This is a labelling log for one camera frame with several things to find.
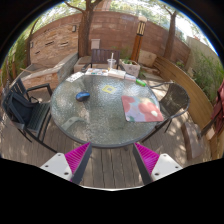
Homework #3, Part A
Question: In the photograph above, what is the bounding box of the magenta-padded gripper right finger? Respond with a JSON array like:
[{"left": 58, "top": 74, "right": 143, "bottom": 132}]
[{"left": 132, "top": 142, "right": 184, "bottom": 186}]

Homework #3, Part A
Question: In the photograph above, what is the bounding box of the red cloth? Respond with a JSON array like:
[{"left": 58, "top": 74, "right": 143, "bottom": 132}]
[{"left": 210, "top": 79, "right": 224, "bottom": 136}]

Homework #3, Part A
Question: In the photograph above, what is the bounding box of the slim tree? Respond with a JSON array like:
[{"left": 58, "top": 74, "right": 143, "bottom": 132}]
[{"left": 156, "top": 3, "right": 183, "bottom": 61}]

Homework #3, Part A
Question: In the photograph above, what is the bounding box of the beige stone slab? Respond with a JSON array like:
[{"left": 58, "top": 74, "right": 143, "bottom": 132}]
[{"left": 138, "top": 49, "right": 158, "bottom": 68}]

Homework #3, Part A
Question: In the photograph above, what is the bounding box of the black slatted armchair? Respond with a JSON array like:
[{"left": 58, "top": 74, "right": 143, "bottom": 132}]
[{"left": 1, "top": 77, "right": 58, "bottom": 154}]

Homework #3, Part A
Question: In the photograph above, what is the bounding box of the curved wooden bench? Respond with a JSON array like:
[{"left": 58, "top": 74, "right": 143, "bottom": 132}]
[{"left": 151, "top": 55, "right": 224, "bottom": 161}]

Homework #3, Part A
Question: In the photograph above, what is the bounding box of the small pale booklet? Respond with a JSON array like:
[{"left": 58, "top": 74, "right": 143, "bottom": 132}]
[{"left": 123, "top": 73, "right": 137, "bottom": 83}]

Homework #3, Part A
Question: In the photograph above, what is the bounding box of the colourful printed sheet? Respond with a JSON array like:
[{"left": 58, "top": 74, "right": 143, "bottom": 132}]
[{"left": 84, "top": 68, "right": 110, "bottom": 77}]

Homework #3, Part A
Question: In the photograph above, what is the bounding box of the blue computer mouse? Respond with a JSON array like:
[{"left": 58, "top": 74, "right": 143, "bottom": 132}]
[{"left": 75, "top": 91, "right": 91, "bottom": 102}]

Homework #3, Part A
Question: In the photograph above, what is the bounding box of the white wall box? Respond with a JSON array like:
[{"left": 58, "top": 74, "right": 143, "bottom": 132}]
[{"left": 90, "top": 38, "right": 101, "bottom": 50}]

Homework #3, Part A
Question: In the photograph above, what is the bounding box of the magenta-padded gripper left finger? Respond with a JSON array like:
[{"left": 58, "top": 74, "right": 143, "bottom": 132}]
[{"left": 39, "top": 142, "right": 93, "bottom": 185}]

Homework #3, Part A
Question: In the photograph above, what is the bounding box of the dark wooden chair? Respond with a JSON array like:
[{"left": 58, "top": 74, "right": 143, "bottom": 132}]
[{"left": 81, "top": 48, "right": 126, "bottom": 73}]

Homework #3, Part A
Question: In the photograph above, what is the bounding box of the small green packet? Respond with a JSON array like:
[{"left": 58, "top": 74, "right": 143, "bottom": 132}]
[{"left": 135, "top": 79, "right": 147, "bottom": 88}]

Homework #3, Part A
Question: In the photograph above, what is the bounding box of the thick forked tree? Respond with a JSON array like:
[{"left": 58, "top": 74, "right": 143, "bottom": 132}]
[{"left": 64, "top": 0, "right": 104, "bottom": 58}]

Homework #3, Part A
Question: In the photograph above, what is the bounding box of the clear plastic cup with straw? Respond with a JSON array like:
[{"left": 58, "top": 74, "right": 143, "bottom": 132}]
[{"left": 106, "top": 52, "right": 117, "bottom": 71}]

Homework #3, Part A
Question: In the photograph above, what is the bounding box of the brown stone block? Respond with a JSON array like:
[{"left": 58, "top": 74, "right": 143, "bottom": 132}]
[{"left": 181, "top": 121, "right": 205, "bottom": 160}]

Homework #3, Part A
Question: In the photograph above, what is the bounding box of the white planter box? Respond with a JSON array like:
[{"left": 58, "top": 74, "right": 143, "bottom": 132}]
[{"left": 120, "top": 59, "right": 141, "bottom": 78}]

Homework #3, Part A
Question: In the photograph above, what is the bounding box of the wooden garden lamp post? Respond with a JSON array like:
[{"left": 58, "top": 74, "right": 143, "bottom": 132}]
[{"left": 130, "top": 15, "right": 148, "bottom": 63}]

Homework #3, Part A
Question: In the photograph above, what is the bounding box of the stone-clad garden counter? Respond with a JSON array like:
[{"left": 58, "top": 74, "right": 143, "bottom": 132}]
[{"left": 18, "top": 51, "right": 79, "bottom": 91}]

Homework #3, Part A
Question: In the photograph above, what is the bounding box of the floral mouse pad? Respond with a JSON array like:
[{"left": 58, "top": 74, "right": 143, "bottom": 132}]
[{"left": 121, "top": 95, "right": 165, "bottom": 123}]

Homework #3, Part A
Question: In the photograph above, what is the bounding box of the white book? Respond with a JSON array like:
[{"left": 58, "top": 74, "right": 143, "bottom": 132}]
[{"left": 107, "top": 68, "right": 127, "bottom": 80}]

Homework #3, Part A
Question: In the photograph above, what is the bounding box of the dark wicker armchair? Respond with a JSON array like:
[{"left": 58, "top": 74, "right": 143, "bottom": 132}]
[{"left": 141, "top": 81, "right": 191, "bottom": 144}]

